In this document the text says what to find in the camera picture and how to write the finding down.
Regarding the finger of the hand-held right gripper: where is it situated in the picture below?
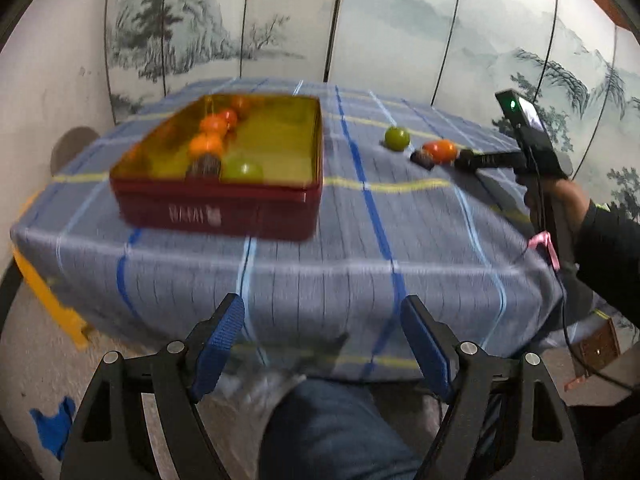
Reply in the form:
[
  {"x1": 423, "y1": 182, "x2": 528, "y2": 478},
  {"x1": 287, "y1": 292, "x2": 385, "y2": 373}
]
[{"x1": 410, "y1": 148, "x2": 483, "y2": 171}]

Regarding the yellow plastic stool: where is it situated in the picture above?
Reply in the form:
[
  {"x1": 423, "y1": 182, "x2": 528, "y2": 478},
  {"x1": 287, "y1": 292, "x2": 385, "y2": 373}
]
[{"x1": 12, "y1": 192, "x2": 93, "y2": 351}]

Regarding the large orange tangerine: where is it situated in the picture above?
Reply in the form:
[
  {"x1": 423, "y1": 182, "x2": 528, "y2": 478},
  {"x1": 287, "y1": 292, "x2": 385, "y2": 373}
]
[{"x1": 188, "y1": 132, "x2": 227, "y2": 158}]

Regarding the red tin box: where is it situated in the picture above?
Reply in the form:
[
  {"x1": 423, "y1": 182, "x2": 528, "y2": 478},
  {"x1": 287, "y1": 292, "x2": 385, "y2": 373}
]
[{"x1": 109, "y1": 94, "x2": 323, "y2": 242}]

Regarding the person's leg in jeans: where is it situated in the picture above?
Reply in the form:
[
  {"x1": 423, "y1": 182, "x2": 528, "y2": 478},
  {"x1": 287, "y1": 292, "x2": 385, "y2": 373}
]
[{"x1": 260, "y1": 377, "x2": 426, "y2": 480}]

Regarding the blue plaid tablecloth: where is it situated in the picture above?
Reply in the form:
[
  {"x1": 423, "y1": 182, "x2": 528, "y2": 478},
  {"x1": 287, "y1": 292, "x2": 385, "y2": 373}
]
[{"x1": 10, "y1": 77, "x2": 576, "y2": 383}]

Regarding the painted folding screen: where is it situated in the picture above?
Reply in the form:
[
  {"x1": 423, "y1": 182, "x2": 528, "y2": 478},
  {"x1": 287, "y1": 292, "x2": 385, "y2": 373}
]
[{"x1": 105, "y1": 0, "x2": 640, "y2": 221}]

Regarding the person's right forearm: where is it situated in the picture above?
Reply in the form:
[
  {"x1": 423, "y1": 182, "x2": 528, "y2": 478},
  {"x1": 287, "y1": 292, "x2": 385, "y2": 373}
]
[{"x1": 570, "y1": 199, "x2": 640, "y2": 321}]

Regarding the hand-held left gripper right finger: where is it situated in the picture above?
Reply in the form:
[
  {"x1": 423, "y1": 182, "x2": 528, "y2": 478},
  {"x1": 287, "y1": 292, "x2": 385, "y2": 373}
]
[{"x1": 400, "y1": 295, "x2": 586, "y2": 480}]

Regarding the small green tomato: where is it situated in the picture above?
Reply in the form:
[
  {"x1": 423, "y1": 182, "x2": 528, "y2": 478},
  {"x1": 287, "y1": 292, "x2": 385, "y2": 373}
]
[{"x1": 221, "y1": 160, "x2": 264, "y2": 183}]

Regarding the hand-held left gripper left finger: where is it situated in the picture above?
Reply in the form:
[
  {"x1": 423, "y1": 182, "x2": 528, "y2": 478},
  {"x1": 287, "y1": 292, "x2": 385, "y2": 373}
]
[{"x1": 60, "y1": 293, "x2": 246, "y2": 480}]

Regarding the person's right hand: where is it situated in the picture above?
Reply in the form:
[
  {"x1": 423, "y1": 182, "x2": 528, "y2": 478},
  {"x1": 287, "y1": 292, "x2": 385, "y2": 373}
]
[{"x1": 542, "y1": 179, "x2": 593, "y2": 233}]

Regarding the brown wooden frame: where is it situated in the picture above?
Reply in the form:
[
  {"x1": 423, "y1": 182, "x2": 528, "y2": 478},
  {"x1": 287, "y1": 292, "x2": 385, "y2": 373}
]
[{"x1": 565, "y1": 317, "x2": 623, "y2": 392}]

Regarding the black cable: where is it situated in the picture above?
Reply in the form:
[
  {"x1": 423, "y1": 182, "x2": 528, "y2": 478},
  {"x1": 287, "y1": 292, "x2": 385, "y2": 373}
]
[{"x1": 525, "y1": 150, "x2": 636, "y2": 393}]

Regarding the pink ribbon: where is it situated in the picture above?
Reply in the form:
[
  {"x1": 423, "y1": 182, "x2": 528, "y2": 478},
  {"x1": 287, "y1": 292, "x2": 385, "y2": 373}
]
[{"x1": 529, "y1": 231, "x2": 560, "y2": 268}]

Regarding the dark passion fruit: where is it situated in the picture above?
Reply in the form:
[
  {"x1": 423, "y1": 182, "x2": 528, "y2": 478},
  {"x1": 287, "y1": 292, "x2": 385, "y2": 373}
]
[{"x1": 186, "y1": 156, "x2": 222, "y2": 180}]

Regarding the large green tomato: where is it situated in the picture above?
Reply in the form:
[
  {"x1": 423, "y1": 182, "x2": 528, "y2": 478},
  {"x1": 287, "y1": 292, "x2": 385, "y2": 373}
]
[{"x1": 384, "y1": 126, "x2": 412, "y2": 152}]

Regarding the blue cloth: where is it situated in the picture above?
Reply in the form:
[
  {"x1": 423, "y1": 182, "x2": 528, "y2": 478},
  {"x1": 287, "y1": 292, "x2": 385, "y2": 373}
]
[{"x1": 29, "y1": 396, "x2": 77, "y2": 461}]

